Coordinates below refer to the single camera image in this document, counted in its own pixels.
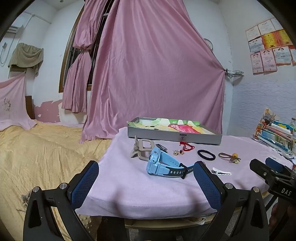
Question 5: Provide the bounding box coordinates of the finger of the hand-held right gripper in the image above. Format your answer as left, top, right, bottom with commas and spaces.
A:
265, 157, 296, 180
249, 159, 279, 184

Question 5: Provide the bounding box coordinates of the black hair tie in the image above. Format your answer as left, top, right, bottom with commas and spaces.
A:
197, 149, 216, 160

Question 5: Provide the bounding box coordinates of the light blue wrist watch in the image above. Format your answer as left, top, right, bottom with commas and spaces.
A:
146, 148, 196, 180

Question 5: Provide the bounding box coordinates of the group of wall certificates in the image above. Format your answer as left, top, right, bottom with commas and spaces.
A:
245, 17, 296, 75

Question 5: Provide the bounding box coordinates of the brown window frame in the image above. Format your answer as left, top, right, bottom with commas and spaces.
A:
59, 0, 116, 93

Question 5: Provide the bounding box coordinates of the yellow blanket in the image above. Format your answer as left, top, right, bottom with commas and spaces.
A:
0, 120, 116, 241

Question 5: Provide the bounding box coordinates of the grey cardboard tray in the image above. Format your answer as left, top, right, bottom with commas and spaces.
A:
127, 117, 223, 146

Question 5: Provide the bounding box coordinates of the dark wooden headboard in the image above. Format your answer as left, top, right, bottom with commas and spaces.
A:
25, 95, 35, 120

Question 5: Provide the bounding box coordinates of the tied pink curtain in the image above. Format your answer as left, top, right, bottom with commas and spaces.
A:
61, 0, 109, 114

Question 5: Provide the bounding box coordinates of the beige hanging cloth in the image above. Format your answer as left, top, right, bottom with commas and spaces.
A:
8, 42, 44, 76

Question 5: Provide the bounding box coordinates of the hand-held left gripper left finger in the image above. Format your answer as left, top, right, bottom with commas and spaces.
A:
23, 160, 100, 241

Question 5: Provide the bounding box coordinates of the beige hair claw clip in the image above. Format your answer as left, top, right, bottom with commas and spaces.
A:
130, 136, 156, 162

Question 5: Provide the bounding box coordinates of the wooden table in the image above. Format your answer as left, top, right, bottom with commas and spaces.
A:
124, 192, 275, 232

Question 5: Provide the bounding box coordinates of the large pink curtain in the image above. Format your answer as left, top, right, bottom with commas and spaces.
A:
80, 0, 226, 144

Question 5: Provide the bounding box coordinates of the small grey rag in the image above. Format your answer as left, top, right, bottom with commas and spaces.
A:
20, 194, 31, 212

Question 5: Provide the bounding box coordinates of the wire wall rack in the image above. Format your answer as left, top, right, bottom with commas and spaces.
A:
223, 68, 245, 80

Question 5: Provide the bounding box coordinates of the stack of books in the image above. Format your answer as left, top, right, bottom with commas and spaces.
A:
255, 108, 296, 159

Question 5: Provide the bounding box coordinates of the red string bracelet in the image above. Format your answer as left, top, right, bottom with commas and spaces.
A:
179, 141, 195, 152

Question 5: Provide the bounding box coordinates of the pink embroidered cloth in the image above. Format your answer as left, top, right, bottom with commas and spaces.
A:
0, 72, 37, 131

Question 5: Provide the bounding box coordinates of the brown hair tie yellow bead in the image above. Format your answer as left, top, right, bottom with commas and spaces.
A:
218, 152, 242, 164

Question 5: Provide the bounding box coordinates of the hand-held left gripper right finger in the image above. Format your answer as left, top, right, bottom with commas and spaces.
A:
193, 161, 270, 241

